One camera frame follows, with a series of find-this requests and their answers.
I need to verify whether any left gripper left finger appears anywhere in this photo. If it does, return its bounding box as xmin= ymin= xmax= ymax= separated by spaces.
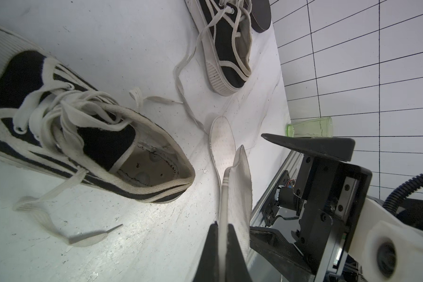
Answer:
xmin=193 ymin=222 xmax=219 ymax=282

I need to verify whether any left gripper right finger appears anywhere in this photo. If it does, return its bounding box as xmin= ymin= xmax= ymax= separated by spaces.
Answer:
xmin=226 ymin=224 xmax=252 ymax=282

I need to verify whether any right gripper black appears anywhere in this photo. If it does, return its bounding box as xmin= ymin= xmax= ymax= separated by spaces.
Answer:
xmin=250 ymin=133 xmax=372 ymax=282

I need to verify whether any white insole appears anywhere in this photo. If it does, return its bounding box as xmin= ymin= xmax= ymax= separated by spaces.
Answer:
xmin=209 ymin=116 xmax=236 ymax=186
xmin=220 ymin=145 xmax=253 ymax=261

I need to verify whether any black white sneaker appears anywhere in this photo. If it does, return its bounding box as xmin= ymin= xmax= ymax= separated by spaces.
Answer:
xmin=174 ymin=0 xmax=253 ymax=132
xmin=0 ymin=22 xmax=196 ymax=247

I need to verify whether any green plastic cup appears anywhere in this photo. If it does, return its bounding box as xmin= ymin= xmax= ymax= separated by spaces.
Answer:
xmin=285 ymin=117 xmax=334 ymax=137

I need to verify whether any aluminium rail frame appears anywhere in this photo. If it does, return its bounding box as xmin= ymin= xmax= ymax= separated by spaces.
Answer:
xmin=247 ymin=151 xmax=303 ymax=282

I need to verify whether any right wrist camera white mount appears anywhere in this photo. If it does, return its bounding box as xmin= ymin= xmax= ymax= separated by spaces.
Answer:
xmin=348 ymin=197 xmax=423 ymax=282

